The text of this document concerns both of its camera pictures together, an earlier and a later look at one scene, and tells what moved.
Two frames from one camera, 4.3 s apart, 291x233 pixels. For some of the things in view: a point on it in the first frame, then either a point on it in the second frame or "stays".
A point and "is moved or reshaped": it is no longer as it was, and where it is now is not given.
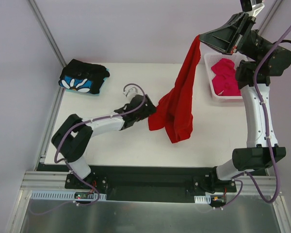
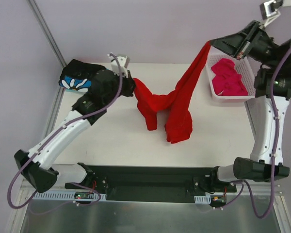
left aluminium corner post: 47,31 stays
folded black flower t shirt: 83,77 stays
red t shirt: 173,112 is moved or reshaped
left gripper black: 147,107 → 128,85
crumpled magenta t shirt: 224,83 stays
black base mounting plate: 147,183 stays
